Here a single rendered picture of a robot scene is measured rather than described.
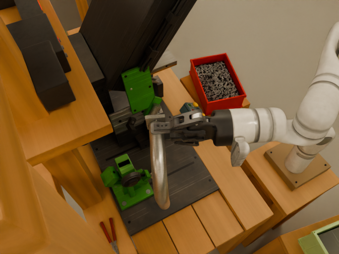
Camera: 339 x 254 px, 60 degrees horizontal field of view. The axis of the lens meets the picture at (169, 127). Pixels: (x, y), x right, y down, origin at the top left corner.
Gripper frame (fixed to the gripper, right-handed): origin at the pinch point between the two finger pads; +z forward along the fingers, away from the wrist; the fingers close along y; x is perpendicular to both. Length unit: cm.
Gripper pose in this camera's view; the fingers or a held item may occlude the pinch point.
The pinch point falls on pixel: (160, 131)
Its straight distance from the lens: 60.5
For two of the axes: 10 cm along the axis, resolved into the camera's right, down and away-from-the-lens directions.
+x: 0.6, 9.1, -4.2
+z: -10.0, 0.7, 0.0
